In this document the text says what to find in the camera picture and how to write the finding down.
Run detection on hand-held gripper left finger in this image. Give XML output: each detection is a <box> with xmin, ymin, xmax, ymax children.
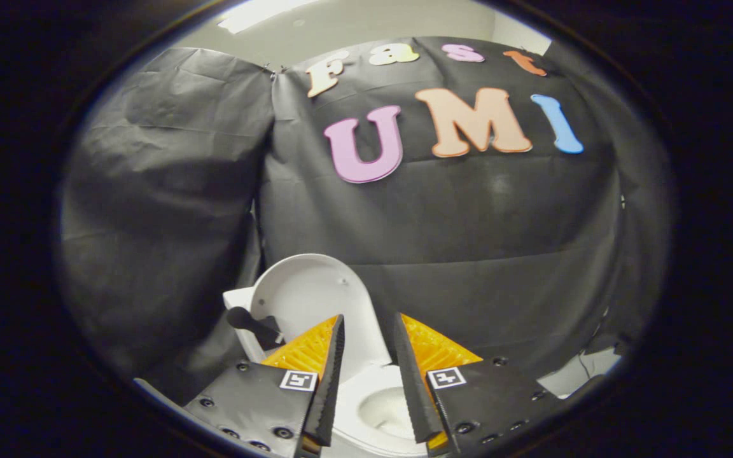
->
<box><xmin>182</xmin><ymin>314</ymin><xmax>346</xmax><ymax>458</ymax></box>

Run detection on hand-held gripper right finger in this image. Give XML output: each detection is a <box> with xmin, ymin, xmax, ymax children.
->
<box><xmin>393</xmin><ymin>312</ymin><xmax>563</xmax><ymax>457</ymax></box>

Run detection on white toilet lid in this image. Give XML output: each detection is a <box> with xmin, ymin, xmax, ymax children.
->
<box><xmin>249</xmin><ymin>253</ymin><xmax>394</xmax><ymax>384</ymax></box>

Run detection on white toilet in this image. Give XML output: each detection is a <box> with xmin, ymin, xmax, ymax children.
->
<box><xmin>223</xmin><ymin>286</ymin><xmax>436</xmax><ymax>458</ymax></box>

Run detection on black lever-shaped piece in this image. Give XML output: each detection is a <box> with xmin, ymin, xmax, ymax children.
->
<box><xmin>226</xmin><ymin>307</ymin><xmax>284</xmax><ymax>351</ymax></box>

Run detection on black backdrop cloth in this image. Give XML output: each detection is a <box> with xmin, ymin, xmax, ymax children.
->
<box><xmin>58</xmin><ymin>35</ymin><xmax>674</xmax><ymax>411</ymax></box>

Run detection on ceiling light panel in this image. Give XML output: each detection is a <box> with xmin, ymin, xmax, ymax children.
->
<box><xmin>216</xmin><ymin>0</ymin><xmax>319</xmax><ymax>34</ymax></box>

